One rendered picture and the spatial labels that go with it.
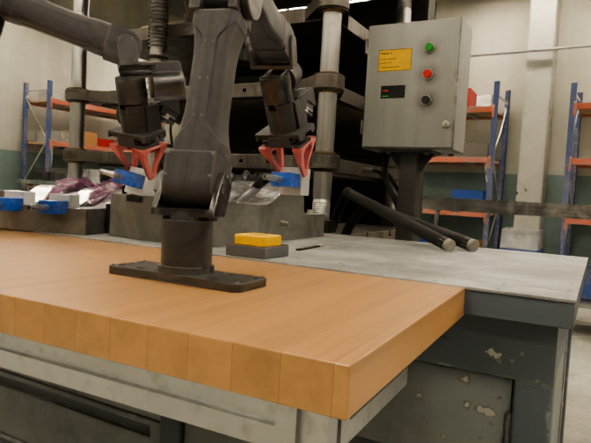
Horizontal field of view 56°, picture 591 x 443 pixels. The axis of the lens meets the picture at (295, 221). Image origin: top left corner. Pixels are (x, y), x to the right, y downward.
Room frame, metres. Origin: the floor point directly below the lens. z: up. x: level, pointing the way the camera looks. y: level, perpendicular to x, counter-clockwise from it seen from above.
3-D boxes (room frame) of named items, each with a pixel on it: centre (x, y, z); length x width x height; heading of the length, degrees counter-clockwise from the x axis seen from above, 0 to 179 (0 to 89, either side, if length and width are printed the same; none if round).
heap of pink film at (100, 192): (1.42, 0.51, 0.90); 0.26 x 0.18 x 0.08; 168
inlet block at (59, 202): (1.14, 0.51, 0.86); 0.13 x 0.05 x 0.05; 168
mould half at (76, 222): (1.42, 0.51, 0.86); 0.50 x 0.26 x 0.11; 168
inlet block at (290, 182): (1.08, 0.03, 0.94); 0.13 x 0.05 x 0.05; 151
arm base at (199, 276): (0.69, 0.13, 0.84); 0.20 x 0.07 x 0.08; 63
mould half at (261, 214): (1.32, 0.16, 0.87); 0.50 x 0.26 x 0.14; 151
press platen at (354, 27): (2.37, 0.24, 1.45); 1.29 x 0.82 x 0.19; 61
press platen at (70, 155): (2.38, 0.24, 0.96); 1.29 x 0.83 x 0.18; 61
